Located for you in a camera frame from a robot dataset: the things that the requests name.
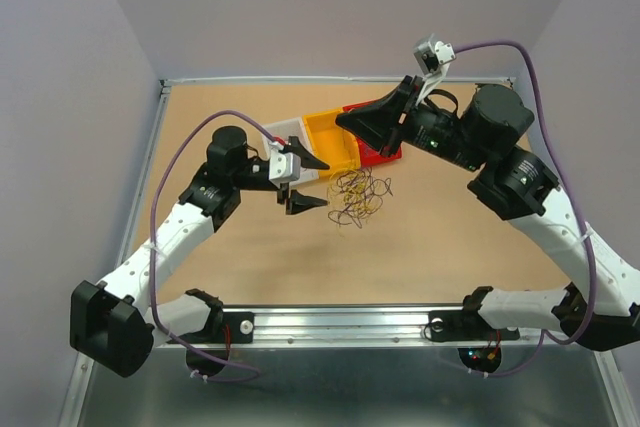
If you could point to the white plastic bin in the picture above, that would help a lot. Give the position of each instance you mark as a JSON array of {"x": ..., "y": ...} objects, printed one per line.
[{"x": 295, "y": 127}]

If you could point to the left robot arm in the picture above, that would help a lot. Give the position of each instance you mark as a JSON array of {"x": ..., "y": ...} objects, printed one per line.
[{"x": 118, "y": 320}]

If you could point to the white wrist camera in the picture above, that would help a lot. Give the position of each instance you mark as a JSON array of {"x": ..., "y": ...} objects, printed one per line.
[
  {"x": 284, "y": 165},
  {"x": 433, "y": 57}
]

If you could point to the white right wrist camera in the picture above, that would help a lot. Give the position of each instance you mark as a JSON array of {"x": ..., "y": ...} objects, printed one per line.
[{"x": 433, "y": 57}]

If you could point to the yellow plastic bin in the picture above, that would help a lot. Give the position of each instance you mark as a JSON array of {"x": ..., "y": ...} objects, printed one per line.
[{"x": 330, "y": 143}]

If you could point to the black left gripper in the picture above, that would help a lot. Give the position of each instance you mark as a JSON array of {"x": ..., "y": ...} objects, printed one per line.
[{"x": 297, "y": 202}]

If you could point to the aluminium front rail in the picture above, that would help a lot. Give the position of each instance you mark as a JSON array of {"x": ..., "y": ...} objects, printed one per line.
[{"x": 341, "y": 326}]

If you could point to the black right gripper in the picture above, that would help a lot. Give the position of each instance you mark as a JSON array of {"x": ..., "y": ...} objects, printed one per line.
[{"x": 378, "y": 123}]

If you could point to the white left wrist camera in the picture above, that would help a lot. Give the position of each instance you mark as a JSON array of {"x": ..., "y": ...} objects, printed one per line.
[{"x": 284, "y": 165}]

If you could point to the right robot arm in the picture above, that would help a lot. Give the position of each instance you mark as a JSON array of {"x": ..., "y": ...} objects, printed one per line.
[{"x": 599, "y": 307}]

